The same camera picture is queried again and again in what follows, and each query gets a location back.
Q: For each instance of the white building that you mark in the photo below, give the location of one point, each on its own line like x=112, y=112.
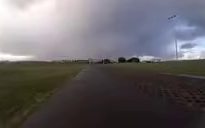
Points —
x=148, y=59

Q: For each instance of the low distant buildings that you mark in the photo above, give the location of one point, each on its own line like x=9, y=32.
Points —
x=81, y=61

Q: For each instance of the tall lamp post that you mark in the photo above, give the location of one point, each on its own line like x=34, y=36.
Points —
x=176, y=43

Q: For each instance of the wide grass field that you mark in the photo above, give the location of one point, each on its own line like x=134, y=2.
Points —
x=23, y=83

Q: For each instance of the wet dark asphalt path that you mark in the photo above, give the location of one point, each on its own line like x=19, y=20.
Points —
x=100, y=100

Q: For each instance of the grass verge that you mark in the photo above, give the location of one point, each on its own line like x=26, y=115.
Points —
x=176, y=68

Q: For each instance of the dark clump of trees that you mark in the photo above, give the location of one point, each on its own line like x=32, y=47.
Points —
x=133, y=60

